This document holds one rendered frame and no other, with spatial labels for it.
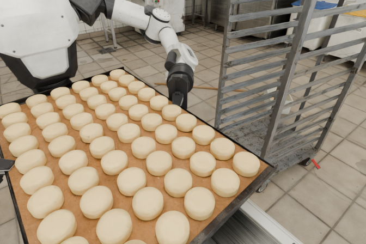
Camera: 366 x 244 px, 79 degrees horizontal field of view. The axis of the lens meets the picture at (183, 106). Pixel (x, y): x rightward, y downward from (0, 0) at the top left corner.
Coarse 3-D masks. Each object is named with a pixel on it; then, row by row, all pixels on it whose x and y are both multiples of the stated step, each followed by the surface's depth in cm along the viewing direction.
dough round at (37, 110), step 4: (40, 104) 58; (44, 104) 58; (48, 104) 58; (32, 108) 56; (36, 108) 56; (40, 108) 56; (44, 108) 56; (48, 108) 56; (52, 108) 58; (32, 112) 55; (36, 112) 55; (40, 112) 55; (44, 112) 56; (36, 116) 55
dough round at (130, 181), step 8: (128, 168) 41; (136, 168) 41; (120, 176) 39; (128, 176) 39; (136, 176) 39; (144, 176) 39; (120, 184) 38; (128, 184) 38; (136, 184) 38; (144, 184) 39; (128, 192) 37; (136, 192) 38
